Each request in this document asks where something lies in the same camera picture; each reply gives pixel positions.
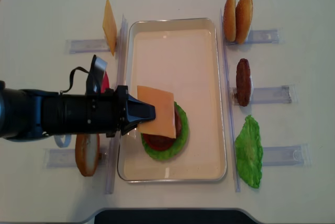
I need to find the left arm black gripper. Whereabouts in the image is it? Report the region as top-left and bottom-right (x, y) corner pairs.
(104, 85), (156, 138)

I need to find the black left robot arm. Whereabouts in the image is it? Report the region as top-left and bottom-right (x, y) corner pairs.
(1, 81), (156, 141)

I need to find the tomato slice on tray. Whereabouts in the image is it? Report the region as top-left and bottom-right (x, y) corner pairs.
(142, 134), (176, 151)

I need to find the standing red tomato slice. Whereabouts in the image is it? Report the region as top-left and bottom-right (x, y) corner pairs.
(100, 72), (109, 93)

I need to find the meat patty on tray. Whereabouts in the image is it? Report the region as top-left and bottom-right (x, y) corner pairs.
(150, 107), (183, 142)

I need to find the lettuce leaf on tray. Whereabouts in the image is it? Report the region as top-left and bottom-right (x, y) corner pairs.
(141, 102), (189, 161)

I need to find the standing meat patty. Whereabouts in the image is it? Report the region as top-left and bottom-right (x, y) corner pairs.
(236, 59), (251, 107)

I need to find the standing lettuce leaf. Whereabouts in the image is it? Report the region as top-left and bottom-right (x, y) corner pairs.
(235, 115), (263, 188)

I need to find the standing bun left side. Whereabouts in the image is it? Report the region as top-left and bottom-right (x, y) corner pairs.
(75, 134), (100, 177)

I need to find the standing bun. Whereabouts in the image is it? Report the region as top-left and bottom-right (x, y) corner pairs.
(223, 0), (236, 42)
(236, 0), (253, 44)
(75, 134), (100, 177)

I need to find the white metal tray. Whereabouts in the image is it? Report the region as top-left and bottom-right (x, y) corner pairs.
(117, 18), (227, 183)

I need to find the standing bun far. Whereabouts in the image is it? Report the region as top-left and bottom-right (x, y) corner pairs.
(223, 0), (236, 42)

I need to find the standing bun near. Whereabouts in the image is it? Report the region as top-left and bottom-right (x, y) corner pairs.
(236, 0), (253, 44)

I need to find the left long clear rail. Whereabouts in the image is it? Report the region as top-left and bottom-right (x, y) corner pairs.
(105, 15), (128, 195)

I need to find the long clear rail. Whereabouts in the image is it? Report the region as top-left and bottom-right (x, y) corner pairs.
(105, 15), (128, 195)
(220, 8), (240, 193)

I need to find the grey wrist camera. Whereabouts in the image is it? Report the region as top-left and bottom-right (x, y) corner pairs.
(86, 55), (107, 95)

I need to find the black camera cable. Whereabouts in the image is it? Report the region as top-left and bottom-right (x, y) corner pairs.
(59, 67), (90, 95)

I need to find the left bun clear holder rail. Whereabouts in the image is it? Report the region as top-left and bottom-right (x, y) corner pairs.
(43, 146), (108, 169)

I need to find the bun clear holder rail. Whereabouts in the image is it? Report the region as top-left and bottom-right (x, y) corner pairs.
(43, 146), (108, 169)
(243, 28), (280, 44)

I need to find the cheese clear holder rail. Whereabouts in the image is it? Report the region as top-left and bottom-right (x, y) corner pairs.
(65, 39), (110, 54)

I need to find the right long clear rail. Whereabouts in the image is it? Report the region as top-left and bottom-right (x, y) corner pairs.
(220, 8), (240, 193)

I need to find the patty clear holder rail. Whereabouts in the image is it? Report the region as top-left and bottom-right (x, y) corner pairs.
(249, 85), (298, 105)

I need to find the right bun clear holder rail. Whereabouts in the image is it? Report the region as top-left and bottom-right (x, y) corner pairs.
(243, 28), (280, 44)

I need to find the lettuce clear holder rail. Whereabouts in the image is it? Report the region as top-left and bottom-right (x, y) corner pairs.
(262, 144), (311, 166)

